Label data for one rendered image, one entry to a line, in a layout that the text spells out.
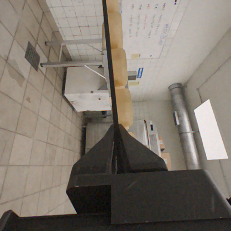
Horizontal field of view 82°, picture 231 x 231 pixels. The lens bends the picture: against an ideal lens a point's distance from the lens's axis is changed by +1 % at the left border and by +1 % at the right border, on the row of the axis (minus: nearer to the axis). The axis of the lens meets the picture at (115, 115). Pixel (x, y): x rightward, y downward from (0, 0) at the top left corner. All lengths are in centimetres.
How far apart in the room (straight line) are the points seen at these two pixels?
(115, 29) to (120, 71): 6
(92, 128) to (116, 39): 347
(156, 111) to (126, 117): 473
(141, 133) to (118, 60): 342
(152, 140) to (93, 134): 156
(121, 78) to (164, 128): 460
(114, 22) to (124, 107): 11
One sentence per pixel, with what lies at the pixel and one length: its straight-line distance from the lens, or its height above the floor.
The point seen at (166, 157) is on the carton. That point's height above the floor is 221.
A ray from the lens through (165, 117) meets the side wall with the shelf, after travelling 488.
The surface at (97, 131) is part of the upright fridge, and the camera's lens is 358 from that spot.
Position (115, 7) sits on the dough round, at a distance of 25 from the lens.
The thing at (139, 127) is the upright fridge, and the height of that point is 157.
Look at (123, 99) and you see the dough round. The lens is 15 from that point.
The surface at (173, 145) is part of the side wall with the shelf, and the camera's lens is 472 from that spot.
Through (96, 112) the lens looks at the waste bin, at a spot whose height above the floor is 37.
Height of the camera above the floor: 100
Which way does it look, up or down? 1 degrees down
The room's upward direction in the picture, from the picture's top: 87 degrees clockwise
